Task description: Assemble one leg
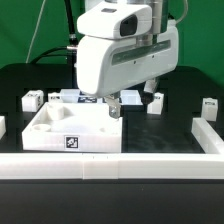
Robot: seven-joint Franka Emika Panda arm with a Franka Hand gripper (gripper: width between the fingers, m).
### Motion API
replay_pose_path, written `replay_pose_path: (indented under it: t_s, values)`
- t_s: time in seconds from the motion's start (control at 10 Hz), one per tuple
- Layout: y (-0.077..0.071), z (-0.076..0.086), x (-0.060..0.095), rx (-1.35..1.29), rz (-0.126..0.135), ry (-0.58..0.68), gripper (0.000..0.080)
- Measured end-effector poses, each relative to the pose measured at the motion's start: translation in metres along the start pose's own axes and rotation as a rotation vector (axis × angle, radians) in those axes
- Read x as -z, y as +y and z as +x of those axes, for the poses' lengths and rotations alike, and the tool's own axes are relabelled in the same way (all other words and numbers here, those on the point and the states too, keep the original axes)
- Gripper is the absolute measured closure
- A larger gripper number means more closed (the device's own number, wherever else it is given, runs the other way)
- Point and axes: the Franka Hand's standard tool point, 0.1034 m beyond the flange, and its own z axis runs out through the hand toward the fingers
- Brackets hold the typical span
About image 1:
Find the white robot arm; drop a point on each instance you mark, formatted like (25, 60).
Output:
(160, 23)

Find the white fence rail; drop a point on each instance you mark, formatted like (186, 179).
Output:
(110, 166)
(207, 137)

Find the white right fence rail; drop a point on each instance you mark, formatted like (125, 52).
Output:
(207, 137)

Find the white left fence piece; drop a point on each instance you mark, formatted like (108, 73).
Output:
(2, 126)

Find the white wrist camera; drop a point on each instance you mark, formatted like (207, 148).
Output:
(115, 21)

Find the white front fence rail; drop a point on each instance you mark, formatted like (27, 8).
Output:
(110, 166)

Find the white marker base plate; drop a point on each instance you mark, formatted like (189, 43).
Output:
(127, 97)

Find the white square tabletop part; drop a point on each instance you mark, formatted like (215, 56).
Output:
(73, 127)

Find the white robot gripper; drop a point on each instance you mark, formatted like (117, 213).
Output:
(105, 67)

